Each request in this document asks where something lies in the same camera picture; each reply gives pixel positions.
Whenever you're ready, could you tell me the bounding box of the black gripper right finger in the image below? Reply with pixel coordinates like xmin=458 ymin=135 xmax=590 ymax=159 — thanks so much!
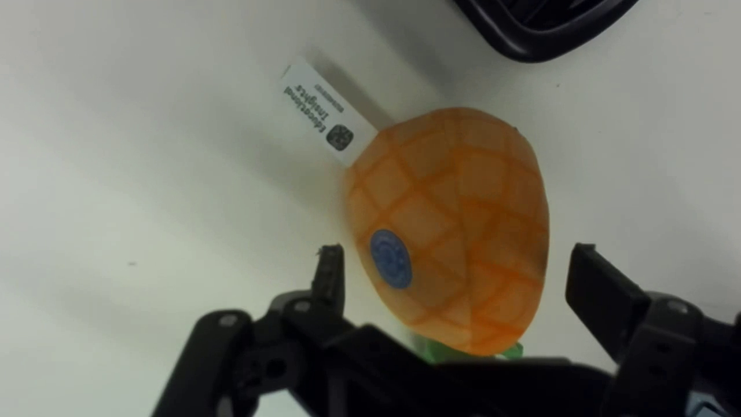
xmin=565 ymin=241 xmax=741 ymax=417

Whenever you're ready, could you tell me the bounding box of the orange pineapple plush toy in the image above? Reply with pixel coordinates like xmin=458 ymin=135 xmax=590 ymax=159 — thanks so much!
xmin=278 ymin=58 xmax=552 ymax=366

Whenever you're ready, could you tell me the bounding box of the black grill pan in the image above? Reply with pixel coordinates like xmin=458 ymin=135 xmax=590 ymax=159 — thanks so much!
xmin=453 ymin=0 xmax=641 ymax=66

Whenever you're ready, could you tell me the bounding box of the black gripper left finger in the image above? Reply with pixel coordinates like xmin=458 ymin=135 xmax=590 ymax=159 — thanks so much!
xmin=152 ymin=244 xmax=366 ymax=417

